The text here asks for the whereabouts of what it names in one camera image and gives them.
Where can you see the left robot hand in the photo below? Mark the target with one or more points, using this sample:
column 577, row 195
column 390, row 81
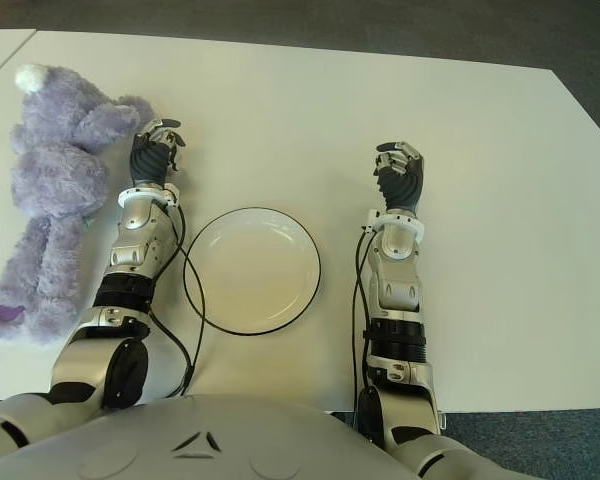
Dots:
column 152, row 160

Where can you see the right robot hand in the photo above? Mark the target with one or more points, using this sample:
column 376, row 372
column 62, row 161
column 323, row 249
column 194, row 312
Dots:
column 402, row 182

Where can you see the purple plush doll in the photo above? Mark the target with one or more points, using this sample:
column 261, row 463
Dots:
column 55, row 175

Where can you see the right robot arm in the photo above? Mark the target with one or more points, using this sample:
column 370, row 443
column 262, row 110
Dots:
column 397, row 280

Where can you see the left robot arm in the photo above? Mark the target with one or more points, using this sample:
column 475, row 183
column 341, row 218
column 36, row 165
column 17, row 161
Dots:
column 130, row 240

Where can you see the white plate with black rim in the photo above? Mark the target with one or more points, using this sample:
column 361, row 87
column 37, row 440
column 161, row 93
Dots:
column 252, row 270

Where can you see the grey robot torso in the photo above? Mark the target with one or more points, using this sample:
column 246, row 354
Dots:
column 205, row 440

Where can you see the metal table bracket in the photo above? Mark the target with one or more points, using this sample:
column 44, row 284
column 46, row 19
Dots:
column 442, row 420

